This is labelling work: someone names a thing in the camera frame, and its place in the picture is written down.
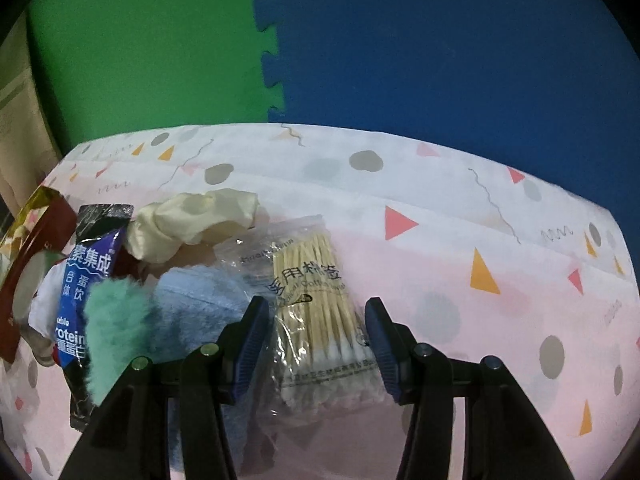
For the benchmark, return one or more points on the green foam mat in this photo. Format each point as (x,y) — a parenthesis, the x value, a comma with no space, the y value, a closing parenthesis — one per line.
(150,50)

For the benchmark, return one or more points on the cream scrunchie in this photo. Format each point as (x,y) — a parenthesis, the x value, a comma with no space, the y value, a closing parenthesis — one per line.
(200,215)

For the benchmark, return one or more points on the white plastic wrapper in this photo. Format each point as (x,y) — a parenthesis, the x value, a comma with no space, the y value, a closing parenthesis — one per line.
(44,312)

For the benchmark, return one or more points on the pink patterned tablecloth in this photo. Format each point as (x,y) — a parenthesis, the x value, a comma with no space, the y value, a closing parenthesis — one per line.
(475,270)

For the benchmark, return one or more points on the bag of cotton swabs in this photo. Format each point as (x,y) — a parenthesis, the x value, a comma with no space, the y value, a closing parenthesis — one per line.
(315,300)

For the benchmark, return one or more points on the teal fluffy sock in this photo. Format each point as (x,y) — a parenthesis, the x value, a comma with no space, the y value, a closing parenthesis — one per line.
(117,330)

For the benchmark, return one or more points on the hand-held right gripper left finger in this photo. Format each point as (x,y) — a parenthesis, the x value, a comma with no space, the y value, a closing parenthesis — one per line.
(247,355)

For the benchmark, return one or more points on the light blue fluffy sock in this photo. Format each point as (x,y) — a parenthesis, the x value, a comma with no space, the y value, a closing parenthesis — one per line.
(195,305)

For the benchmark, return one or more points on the blue foam mat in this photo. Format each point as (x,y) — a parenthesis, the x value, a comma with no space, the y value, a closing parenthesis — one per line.
(440,50)

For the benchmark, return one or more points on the blue and black snack packet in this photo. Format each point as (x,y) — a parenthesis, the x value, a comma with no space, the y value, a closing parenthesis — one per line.
(82,280)

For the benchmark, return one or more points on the red and gold tin box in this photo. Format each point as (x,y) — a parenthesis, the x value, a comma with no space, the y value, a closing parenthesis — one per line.
(57,220)

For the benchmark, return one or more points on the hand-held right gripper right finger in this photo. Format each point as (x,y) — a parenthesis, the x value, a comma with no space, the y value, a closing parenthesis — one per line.
(382,355)

